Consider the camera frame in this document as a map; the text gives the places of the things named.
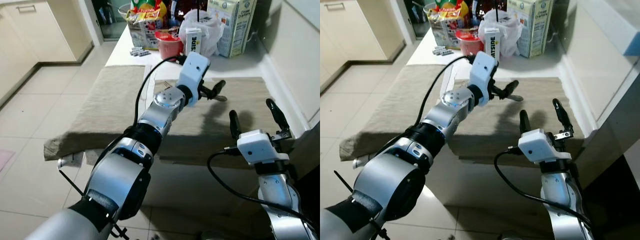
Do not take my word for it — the beige cloth placemat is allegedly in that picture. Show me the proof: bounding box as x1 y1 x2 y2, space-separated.
44 65 151 163
340 65 453 161
447 77 586 166
152 77 296 168

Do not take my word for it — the red plastic cup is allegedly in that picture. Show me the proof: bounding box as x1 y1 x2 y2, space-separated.
456 29 483 57
155 30 183 61

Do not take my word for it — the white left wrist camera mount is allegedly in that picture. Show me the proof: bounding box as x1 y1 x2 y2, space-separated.
177 51 211 107
467 51 500 107

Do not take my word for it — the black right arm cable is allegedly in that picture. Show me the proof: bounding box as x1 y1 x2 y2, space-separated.
494 146 593 228
207 146 321 236

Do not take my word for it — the yellow red snack bag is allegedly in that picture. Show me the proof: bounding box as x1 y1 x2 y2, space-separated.
432 0 471 21
130 0 168 23

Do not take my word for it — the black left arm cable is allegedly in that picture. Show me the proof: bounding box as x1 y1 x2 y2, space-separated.
422 55 476 126
133 55 187 128

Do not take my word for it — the cream kitchen cabinet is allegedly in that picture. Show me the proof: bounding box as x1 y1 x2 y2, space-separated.
320 0 406 93
0 0 93 108

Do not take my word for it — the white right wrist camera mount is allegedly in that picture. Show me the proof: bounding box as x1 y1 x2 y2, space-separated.
236 129 291 166
517 129 572 165

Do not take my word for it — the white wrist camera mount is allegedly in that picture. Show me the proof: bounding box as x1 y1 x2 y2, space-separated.
177 51 211 107
236 129 291 166
517 129 572 165
467 51 500 107

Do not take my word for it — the white table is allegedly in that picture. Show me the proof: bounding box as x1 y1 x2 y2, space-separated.
57 20 321 221
352 20 626 221

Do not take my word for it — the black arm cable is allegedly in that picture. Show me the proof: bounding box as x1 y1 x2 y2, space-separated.
133 55 187 128
422 55 476 126
494 146 593 228
207 146 321 236

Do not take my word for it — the printed cardboard food box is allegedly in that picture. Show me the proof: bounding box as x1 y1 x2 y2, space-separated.
429 12 468 50
127 12 168 50

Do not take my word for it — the grey raised counter top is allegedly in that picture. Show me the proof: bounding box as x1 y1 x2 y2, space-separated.
575 0 640 57
284 0 321 28

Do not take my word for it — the green white cream crackers box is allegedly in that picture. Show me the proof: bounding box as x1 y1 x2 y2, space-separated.
207 0 258 58
507 0 553 58

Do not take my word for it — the glass door with white frame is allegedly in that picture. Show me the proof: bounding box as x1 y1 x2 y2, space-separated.
92 0 128 41
402 0 431 40

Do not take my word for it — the white plastic bag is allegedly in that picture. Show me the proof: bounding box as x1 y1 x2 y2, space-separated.
479 9 523 57
179 9 225 57

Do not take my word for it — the white Oatside drink carton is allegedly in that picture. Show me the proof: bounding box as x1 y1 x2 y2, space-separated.
484 27 501 57
185 27 203 57

